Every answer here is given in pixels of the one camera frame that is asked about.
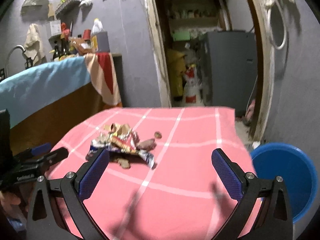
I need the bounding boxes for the wooden cabinet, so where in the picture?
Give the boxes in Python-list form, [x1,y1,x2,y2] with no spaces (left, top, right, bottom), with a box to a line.
[10,82,105,156]

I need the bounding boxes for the light blue cloth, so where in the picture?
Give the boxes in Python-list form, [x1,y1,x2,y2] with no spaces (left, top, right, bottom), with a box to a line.
[0,56,92,128]

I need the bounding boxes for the beige hanging cloth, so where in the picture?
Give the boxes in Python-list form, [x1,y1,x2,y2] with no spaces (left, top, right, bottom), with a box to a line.
[24,23,47,66]

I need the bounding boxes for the grey refrigerator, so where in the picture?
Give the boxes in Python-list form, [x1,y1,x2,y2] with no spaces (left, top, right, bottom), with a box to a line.
[203,30,258,117]

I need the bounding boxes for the metal faucet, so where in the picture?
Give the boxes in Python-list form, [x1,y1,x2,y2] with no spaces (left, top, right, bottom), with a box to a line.
[5,45,27,78]

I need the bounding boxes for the blue plastic basin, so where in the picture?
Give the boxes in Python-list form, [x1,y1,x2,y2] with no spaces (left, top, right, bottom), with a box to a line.
[250,142,318,225]

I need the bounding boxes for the white door frame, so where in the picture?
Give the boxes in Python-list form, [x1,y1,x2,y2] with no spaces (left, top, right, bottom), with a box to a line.
[141,0,276,141]

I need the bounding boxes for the grey box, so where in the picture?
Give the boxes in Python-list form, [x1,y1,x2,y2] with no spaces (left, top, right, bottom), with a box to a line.
[96,31,111,53]

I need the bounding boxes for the pink slipper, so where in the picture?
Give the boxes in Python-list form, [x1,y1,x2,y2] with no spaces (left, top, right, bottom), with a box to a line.
[245,99,257,121]

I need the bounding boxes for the brown cardboard box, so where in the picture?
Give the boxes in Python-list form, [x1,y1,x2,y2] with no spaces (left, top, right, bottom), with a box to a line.
[69,37,92,56]

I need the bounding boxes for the white blue wrapper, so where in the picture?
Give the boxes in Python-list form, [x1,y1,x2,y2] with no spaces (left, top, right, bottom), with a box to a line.
[86,136,113,160]

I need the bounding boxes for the green box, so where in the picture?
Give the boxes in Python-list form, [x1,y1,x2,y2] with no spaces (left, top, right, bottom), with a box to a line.
[172,30,192,42]

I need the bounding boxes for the silver white wrapper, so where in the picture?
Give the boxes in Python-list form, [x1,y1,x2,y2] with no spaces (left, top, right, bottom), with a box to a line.
[136,149,157,170]

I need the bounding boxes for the clear plastic bag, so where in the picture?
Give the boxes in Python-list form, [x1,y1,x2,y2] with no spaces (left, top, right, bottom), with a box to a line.
[185,50,198,66]

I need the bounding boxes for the wooden pantry shelf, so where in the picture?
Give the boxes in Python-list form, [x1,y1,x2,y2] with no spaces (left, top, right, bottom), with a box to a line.
[167,4,221,32]

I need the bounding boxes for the white red sack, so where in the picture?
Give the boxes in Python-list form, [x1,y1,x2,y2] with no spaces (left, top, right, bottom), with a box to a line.
[182,65,203,105]

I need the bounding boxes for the brown peel piece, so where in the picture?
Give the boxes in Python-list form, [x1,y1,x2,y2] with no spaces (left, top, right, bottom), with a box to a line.
[117,157,131,169]

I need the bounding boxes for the white wall rack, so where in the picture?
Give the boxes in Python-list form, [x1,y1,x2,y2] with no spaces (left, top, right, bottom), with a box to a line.
[21,0,52,16]

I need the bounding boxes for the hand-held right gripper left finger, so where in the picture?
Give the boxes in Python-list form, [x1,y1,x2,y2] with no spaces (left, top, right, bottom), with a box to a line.
[26,149,110,240]

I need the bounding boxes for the person's left hand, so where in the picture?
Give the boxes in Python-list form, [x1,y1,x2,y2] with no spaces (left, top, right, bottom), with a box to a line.
[0,191,28,215]

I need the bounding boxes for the white plastic jug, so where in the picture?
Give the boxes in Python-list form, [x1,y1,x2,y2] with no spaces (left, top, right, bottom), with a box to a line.
[90,18,104,36]

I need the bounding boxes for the grey wall shelf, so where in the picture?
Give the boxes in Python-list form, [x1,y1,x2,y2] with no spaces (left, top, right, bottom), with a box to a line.
[54,0,83,18]

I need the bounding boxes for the yellow bag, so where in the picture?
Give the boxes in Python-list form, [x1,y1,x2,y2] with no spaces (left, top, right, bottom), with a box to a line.
[167,49,187,98]

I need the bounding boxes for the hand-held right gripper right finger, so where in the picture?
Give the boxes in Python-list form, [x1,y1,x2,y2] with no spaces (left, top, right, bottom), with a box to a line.
[211,148,293,240]

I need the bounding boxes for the red kitchen tool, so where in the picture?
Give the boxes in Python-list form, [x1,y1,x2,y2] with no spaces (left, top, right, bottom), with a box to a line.
[61,22,72,40]

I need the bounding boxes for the red beige striped towel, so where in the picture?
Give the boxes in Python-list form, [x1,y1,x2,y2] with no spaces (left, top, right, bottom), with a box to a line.
[85,52,122,107]

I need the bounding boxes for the torn brown cardboard piece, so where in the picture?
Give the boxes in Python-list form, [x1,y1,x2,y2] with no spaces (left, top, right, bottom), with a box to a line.
[118,123,132,136]

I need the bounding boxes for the dark glass bottle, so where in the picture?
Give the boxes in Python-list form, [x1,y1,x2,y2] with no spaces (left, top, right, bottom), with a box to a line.
[61,39,72,57]
[53,40,62,61]

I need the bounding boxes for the pink checked cloth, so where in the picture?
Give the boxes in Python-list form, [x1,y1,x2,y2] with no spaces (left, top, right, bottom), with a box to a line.
[46,106,263,240]

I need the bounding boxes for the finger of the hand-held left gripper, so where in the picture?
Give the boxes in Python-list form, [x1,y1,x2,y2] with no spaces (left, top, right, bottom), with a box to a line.
[14,142,52,162]
[37,147,69,171]

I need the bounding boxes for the white looped hose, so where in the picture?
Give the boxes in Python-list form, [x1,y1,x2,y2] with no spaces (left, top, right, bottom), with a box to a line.
[267,0,288,51]

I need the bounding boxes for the white wall box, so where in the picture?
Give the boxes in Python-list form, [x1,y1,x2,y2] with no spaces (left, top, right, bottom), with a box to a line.
[49,20,63,37]

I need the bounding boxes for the red yellow snack wrapper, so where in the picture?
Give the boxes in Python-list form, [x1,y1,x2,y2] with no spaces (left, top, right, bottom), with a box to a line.
[107,129,141,154]

